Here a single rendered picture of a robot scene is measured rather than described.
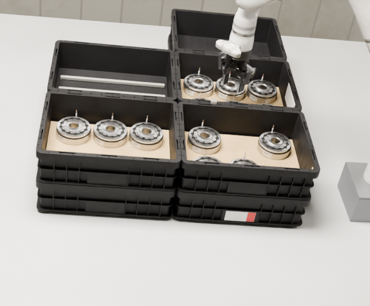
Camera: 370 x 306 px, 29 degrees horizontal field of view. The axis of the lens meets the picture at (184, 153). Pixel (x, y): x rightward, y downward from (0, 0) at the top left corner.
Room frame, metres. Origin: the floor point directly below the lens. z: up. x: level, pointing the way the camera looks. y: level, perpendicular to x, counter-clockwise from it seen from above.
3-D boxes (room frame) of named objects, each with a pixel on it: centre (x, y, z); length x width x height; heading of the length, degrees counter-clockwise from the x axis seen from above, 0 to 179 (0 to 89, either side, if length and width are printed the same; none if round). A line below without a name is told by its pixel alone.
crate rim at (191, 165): (1.70, -0.17, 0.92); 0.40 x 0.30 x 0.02; 99
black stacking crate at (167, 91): (1.93, 0.27, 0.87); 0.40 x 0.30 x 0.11; 99
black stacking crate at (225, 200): (1.70, -0.17, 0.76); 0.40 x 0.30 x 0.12; 99
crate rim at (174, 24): (2.29, -0.08, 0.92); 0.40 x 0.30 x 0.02; 99
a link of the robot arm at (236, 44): (1.92, -0.10, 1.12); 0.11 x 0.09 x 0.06; 143
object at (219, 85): (2.06, -0.12, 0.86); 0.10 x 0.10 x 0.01
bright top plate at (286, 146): (1.78, -0.27, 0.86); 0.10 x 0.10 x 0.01
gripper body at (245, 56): (1.94, -0.11, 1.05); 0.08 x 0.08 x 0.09
